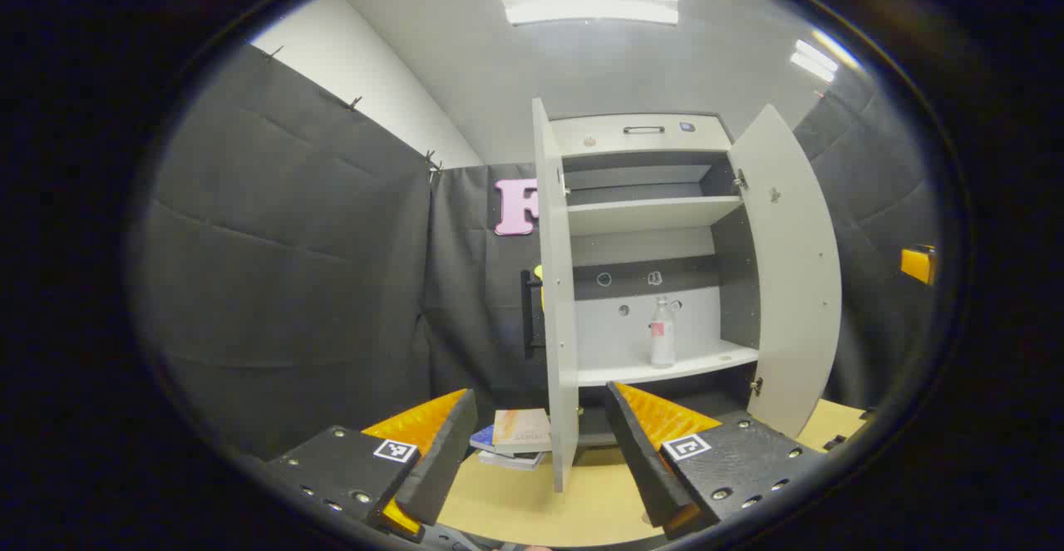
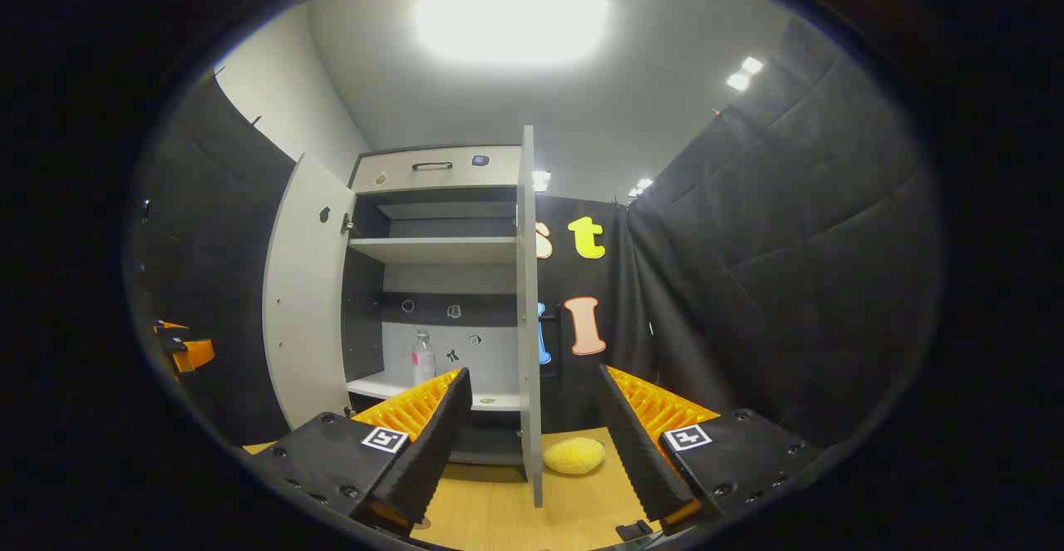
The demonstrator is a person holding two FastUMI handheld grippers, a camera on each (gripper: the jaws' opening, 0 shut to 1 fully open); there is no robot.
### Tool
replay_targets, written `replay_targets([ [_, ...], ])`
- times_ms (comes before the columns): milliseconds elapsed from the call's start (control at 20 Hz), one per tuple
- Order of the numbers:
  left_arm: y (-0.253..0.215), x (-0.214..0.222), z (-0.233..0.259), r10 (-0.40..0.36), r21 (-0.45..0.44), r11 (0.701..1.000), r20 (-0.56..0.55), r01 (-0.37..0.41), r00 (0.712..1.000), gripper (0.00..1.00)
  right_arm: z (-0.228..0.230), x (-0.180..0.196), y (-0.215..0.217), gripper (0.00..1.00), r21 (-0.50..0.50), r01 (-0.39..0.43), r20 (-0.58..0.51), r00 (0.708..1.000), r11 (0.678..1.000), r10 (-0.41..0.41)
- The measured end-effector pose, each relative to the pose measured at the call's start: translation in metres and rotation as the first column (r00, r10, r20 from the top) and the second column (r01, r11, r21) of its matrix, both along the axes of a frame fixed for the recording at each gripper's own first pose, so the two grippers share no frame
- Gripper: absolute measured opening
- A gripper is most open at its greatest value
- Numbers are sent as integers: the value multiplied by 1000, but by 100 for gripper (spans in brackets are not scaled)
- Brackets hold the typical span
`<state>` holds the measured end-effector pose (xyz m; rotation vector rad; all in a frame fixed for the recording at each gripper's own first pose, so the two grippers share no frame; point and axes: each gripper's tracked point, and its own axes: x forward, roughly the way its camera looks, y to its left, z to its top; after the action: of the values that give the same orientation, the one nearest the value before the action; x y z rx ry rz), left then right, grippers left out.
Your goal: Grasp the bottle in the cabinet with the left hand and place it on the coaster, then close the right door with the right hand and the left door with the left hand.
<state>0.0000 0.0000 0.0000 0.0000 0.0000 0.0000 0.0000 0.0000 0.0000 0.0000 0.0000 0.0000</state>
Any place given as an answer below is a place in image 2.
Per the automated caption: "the white cabinet shelf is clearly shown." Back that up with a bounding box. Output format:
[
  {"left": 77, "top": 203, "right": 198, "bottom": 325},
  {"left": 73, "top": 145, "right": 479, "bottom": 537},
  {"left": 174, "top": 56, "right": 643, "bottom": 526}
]
[
  {"left": 347, "top": 371, "right": 523, "bottom": 412},
  {"left": 347, "top": 237, "right": 518, "bottom": 265}
]

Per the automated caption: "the clear plastic bottle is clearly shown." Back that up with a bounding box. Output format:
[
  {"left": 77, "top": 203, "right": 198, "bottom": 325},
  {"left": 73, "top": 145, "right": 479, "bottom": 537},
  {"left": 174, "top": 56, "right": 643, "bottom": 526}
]
[{"left": 412, "top": 328, "right": 436, "bottom": 387}]

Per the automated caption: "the grey cabinet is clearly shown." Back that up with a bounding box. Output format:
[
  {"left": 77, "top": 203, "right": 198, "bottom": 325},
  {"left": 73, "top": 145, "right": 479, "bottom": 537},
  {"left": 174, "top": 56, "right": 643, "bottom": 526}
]
[{"left": 342, "top": 144, "right": 526, "bottom": 467}]

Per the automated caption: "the black backdrop cloth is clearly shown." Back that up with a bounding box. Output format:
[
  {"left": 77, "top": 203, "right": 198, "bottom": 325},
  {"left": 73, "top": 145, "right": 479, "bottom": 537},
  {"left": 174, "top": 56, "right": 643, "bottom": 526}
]
[{"left": 125, "top": 15, "right": 944, "bottom": 452}]

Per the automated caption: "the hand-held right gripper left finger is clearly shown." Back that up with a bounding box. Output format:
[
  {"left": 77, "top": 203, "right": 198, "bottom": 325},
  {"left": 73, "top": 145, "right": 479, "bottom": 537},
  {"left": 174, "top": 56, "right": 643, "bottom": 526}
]
[{"left": 245, "top": 367, "right": 473, "bottom": 539}]

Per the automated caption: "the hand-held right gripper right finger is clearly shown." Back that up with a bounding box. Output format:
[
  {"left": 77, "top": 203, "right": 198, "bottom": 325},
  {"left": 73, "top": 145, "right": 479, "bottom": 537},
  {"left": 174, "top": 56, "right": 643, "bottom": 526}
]
[{"left": 597, "top": 363, "right": 824, "bottom": 535}]

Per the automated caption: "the large ceiling light panel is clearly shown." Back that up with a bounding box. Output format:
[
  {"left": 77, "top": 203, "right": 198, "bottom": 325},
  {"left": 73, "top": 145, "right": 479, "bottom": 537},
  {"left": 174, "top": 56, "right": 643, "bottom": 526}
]
[{"left": 413, "top": 0, "right": 610, "bottom": 67}]

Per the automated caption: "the grey cabinet door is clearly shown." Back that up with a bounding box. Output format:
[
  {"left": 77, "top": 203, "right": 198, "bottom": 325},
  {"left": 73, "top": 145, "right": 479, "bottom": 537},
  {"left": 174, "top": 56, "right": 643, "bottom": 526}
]
[
  {"left": 515, "top": 125, "right": 544, "bottom": 509},
  {"left": 263, "top": 152, "right": 358, "bottom": 430}
]

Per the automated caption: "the yellow plush toy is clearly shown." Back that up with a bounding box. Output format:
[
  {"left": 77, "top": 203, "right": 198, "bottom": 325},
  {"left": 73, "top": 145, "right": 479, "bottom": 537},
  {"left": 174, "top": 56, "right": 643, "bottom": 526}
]
[{"left": 542, "top": 436, "right": 606, "bottom": 475}]

